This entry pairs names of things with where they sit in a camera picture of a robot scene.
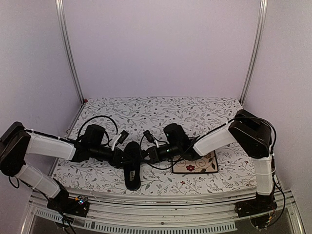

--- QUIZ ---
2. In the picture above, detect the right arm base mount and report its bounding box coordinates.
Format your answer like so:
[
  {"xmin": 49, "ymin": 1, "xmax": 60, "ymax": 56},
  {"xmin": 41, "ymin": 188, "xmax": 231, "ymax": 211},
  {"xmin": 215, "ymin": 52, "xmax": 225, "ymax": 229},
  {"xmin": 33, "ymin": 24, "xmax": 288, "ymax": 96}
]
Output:
[{"xmin": 234, "ymin": 196, "xmax": 277, "ymax": 217}]

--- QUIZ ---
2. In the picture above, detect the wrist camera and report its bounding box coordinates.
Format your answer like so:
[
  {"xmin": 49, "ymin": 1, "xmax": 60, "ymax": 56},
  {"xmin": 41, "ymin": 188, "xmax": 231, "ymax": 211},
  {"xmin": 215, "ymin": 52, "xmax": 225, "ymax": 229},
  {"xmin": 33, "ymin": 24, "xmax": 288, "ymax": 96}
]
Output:
[
  {"xmin": 143, "ymin": 130, "xmax": 159, "ymax": 148},
  {"xmin": 111, "ymin": 130, "xmax": 129, "ymax": 151}
]

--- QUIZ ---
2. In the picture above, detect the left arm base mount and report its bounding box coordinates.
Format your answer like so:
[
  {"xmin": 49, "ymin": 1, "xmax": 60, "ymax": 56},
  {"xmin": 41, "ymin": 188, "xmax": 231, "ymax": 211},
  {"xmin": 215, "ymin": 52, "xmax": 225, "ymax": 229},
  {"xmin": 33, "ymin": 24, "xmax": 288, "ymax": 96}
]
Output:
[{"xmin": 47, "ymin": 195, "xmax": 90, "ymax": 217}]

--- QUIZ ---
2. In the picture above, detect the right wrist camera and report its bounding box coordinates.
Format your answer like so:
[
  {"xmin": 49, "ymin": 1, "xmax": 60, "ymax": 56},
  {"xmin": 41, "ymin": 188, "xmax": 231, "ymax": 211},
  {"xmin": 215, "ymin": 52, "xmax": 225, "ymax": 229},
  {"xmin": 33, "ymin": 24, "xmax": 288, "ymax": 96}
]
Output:
[{"xmin": 143, "ymin": 130, "xmax": 159, "ymax": 148}]

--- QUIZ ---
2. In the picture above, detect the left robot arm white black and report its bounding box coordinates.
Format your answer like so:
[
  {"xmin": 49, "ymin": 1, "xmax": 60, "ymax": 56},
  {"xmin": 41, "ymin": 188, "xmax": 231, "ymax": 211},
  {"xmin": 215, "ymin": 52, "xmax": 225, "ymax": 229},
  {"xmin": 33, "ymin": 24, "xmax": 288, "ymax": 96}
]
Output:
[{"xmin": 0, "ymin": 122, "xmax": 134, "ymax": 212}]

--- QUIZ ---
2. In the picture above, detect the camera cable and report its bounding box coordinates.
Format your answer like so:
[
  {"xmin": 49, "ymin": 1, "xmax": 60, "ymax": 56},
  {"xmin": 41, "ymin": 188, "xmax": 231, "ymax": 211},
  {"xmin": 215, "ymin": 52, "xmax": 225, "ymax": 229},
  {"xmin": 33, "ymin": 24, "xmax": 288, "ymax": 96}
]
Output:
[
  {"xmin": 140, "ymin": 135, "xmax": 186, "ymax": 170},
  {"xmin": 77, "ymin": 115, "xmax": 118, "ymax": 141}
]

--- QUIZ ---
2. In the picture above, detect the black canvas shoe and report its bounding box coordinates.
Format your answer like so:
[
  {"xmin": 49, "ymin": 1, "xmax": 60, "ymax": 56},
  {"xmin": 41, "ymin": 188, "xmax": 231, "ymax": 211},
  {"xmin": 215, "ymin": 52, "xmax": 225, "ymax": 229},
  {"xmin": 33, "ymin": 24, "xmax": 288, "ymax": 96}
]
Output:
[{"xmin": 123, "ymin": 141, "xmax": 141, "ymax": 191}]

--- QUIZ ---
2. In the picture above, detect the left camera cable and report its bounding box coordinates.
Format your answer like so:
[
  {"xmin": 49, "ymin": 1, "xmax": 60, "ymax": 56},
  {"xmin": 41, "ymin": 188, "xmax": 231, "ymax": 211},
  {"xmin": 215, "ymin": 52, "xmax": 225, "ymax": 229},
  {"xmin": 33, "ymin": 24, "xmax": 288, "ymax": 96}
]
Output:
[{"xmin": 77, "ymin": 115, "xmax": 118, "ymax": 141}]

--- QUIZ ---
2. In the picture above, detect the right aluminium frame post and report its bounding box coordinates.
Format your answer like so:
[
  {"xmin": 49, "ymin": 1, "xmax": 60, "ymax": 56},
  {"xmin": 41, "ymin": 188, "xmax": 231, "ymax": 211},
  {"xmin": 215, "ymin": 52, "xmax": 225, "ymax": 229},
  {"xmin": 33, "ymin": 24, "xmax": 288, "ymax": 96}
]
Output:
[{"xmin": 239, "ymin": 0, "xmax": 268, "ymax": 106}]

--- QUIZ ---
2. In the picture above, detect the right camera cable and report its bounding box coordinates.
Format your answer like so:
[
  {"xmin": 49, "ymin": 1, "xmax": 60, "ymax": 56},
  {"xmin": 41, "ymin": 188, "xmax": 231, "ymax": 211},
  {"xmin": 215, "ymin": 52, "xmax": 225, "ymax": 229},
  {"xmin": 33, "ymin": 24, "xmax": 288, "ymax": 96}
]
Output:
[{"xmin": 140, "ymin": 135, "xmax": 186, "ymax": 170}]

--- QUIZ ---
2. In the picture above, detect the aluminium frame post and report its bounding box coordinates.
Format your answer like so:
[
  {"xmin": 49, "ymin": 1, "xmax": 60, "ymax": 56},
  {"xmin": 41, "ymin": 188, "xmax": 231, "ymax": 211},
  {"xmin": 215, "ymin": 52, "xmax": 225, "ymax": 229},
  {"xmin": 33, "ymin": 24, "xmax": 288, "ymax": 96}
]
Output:
[
  {"xmin": 55, "ymin": 0, "xmax": 85, "ymax": 104},
  {"xmin": 239, "ymin": 0, "xmax": 268, "ymax": 106}
]

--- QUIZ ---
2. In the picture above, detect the front aluminium rail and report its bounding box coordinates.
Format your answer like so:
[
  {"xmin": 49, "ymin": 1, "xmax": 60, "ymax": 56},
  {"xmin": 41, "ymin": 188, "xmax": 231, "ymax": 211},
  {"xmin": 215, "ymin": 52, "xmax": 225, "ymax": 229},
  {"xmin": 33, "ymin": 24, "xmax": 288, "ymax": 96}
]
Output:
[{"xmin": 21, "ymin": 189, "xmax": 307, "ymax": 234}]

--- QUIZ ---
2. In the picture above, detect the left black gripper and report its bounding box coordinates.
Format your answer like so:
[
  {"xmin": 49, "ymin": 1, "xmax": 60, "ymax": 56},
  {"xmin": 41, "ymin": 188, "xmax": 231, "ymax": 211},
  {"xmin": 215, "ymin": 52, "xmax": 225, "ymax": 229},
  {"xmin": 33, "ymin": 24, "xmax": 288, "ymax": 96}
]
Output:
[{"xmin": 90, "ymin": 144, "xmax": 135, "ymax": 167}]

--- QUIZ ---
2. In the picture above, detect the floral patterned table mat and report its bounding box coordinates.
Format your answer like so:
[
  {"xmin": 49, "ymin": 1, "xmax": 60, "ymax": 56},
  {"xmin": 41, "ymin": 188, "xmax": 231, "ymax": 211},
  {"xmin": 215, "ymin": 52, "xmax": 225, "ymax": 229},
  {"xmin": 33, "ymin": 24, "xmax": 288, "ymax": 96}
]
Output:
[{"xmin": 52, "ymin": 97, "xmax": 258, "ymax": 196}]

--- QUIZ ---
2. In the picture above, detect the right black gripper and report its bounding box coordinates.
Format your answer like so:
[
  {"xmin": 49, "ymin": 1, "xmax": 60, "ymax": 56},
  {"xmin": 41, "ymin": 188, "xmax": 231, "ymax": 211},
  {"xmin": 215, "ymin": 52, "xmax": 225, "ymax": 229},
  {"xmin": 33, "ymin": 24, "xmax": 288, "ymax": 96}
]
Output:
[{"xmin": 137, "ymin": 143, "xmax": 181, "ymax": 164}]

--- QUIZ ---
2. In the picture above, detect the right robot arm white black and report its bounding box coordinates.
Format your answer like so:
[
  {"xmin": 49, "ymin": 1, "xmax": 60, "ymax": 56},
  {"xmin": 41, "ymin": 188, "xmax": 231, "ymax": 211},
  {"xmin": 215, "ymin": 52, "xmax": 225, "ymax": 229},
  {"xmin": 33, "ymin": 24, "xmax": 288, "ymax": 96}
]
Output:
[{"xmin": 139, "ymin": 109, "xmax": 277, "ymax": 213}]

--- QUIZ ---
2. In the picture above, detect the floral square plate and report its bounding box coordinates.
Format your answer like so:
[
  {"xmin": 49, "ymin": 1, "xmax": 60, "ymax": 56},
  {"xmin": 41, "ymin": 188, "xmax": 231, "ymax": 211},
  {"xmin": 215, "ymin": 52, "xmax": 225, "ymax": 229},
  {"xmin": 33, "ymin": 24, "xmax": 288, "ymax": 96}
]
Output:
[{"xmin": 171, "ymin": 151, "xmax": 219, "ymax": 175}]

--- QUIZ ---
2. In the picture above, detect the left aluminium frame post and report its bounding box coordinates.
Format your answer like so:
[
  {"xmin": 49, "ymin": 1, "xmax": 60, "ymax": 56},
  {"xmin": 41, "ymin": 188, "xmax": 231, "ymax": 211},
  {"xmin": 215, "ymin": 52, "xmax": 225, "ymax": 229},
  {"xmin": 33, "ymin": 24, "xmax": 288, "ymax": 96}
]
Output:
[{"xmin": 55, "ymin": 0, "xmax": 85, "ymax": 104}]

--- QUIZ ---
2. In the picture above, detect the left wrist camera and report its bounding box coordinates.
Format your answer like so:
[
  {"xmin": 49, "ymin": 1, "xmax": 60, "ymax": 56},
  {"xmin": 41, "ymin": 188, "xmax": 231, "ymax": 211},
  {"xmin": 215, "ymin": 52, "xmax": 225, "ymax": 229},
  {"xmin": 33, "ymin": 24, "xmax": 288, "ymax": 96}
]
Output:
[{"xmin": 111, "ymin": 130, "xmax": 129, "ymax": 151}]

